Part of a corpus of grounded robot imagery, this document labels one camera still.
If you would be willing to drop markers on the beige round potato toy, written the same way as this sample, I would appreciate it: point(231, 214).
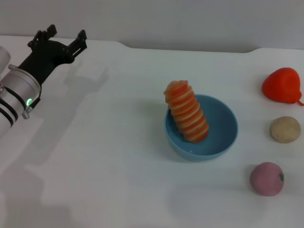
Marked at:
point(285, 129)

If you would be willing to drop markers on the orange striped bread loaf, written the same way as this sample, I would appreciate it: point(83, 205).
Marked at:
point(187, 111)

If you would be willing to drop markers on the red toy fruit with stem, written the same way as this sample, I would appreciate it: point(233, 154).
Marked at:
point(281, 85)

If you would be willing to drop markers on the blue bowl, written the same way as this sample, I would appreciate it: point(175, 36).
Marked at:
point(213, 133)

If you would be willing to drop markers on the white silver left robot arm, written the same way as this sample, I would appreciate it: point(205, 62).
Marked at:
point(14, 95)

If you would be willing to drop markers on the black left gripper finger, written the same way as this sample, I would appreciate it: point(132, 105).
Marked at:
point(45, 33)
point(78, 42)

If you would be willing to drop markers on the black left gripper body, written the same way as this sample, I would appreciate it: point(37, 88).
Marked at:
point(45, 59)

